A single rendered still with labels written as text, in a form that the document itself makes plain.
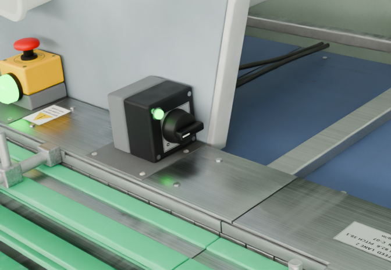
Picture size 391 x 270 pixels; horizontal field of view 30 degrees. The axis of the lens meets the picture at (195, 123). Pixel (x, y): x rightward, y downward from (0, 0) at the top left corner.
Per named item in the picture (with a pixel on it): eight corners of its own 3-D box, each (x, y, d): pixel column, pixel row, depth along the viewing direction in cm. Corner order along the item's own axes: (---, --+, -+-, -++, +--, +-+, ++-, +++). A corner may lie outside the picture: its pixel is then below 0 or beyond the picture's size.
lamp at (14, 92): (9, 96, 115) (-8, 103, 113) (3, 70, 113) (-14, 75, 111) (25, 102, 112) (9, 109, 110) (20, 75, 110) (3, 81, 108)
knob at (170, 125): (188, 134, 95) (206, 141, 93) (163, 147, 92) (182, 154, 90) (185, 103, 93) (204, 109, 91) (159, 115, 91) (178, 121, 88)
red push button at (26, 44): (11, 61, 113) (7, 41, 112) (32, 54, 116) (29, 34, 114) (26, 66, 111) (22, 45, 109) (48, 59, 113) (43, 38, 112)
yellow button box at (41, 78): (44, 86, 121) (6, 102, 116) (36, 43, 118) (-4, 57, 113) (70, 95, 116) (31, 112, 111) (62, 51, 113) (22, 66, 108)
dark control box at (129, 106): (159, 125, 103) (113, 148, 97) (152, 73, 99) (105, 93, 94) (201, 140, 97) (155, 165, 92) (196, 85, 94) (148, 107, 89)
